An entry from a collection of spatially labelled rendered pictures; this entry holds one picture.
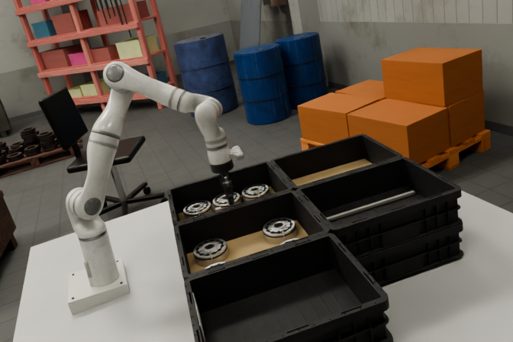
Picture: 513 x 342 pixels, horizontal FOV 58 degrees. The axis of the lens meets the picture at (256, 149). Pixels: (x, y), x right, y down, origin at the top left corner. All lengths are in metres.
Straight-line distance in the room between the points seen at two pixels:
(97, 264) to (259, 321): 0.66
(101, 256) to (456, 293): 1.07
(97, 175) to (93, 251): 0.25
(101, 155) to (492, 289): 1.18
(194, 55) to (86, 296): 4.70
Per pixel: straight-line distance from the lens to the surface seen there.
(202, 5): 9.88
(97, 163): 1.52
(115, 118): 1.54
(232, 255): 1.41
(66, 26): 8.28
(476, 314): 1.33
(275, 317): 1.16
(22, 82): 9.67
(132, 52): 7.41
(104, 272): 1.63
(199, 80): 6.08
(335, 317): 0.98
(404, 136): 3.30
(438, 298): 1.37
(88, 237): 1.58
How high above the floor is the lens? 1.57
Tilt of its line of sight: 20 degrees down
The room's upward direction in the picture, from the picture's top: 12 degrees counter-clockwise
